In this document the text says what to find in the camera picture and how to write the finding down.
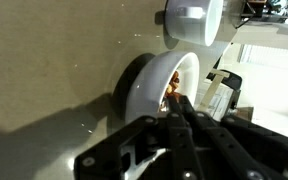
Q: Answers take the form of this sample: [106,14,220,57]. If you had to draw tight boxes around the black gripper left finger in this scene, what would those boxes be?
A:
[73,95,206,180]

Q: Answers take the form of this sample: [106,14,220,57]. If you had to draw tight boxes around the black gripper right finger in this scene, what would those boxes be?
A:
[179,95,288,180]

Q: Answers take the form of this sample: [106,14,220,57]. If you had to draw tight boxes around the brown food pieces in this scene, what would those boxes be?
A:
[163,70,182,105]

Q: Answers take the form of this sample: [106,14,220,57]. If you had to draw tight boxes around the white ceramic mug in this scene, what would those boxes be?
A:
[163,0,225,48]

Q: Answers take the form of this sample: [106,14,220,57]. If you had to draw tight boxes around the white ceramic bowl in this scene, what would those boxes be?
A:
[123,50,201,125]

